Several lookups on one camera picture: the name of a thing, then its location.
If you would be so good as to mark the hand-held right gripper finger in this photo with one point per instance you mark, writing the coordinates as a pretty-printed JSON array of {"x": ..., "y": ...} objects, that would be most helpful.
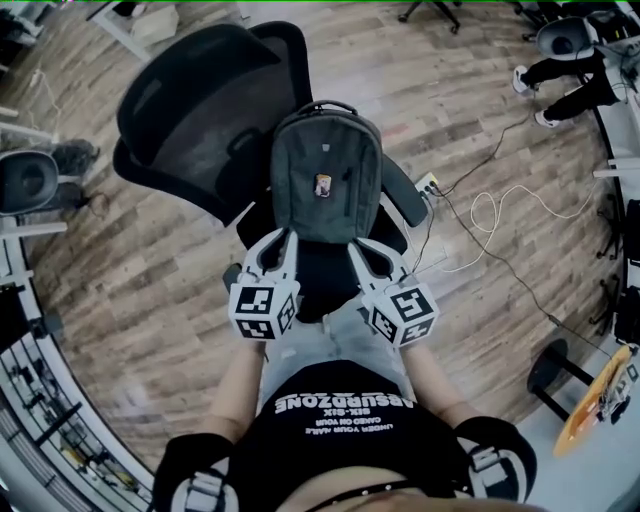
[
  {"x": 364, "y": 270},
  {"x": 397, "y": 262}
]

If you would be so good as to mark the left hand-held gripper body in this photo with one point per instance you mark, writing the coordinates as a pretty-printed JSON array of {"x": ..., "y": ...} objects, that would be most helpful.
[{"x": 257, "y": 310}]

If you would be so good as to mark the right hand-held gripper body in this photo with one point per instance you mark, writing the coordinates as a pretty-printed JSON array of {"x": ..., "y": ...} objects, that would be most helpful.
[{"x": 407, "y": 310}]

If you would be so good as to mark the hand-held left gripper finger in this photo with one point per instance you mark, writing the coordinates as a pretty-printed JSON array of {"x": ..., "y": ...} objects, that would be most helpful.
[
  {"x": 293, "y": 260},
  {"x": 255, "y": 255}
]

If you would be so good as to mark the grey backpack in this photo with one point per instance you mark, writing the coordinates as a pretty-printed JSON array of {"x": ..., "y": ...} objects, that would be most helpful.
[{"x": 320, "y": 150}]

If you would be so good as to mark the black mesh office chair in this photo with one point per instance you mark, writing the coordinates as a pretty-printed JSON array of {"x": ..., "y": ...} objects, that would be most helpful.
[{"x": 200, "y": 115}]

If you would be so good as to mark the person's right forearm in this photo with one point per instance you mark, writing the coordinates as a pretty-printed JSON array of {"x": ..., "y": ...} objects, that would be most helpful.
[{"x": 435, "y": 380}]

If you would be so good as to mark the person's left forearm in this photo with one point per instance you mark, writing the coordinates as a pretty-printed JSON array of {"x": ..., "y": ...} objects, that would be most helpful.
[{"x": 240, "y": 380}]

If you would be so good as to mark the black swivel chair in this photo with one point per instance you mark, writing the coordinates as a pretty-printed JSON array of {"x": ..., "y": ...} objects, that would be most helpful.
[
  {"x": 445, "y": 10},
  {"x": 631, "y": 225},
  {"x": 627, "y": 315}
]

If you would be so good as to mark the person's grey jeans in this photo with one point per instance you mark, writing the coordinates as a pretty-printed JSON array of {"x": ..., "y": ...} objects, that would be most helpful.
[{"x": 345, "y": 340}]

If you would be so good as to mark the white power strip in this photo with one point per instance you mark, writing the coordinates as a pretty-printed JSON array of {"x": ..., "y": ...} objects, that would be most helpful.
[{"x": 425, "y": 182}]

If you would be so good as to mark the black power adapter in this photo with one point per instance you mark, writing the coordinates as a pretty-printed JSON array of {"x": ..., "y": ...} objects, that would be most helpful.
[{"x": 554, "y": 318}]

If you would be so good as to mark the person's black printed shirt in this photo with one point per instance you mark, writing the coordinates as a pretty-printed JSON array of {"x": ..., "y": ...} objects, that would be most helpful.
[{"x": 345, "y": 450}]

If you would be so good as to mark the grey storage shelf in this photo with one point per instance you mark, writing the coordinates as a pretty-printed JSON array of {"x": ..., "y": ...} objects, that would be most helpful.
[{"x": 40, "y": 425}]

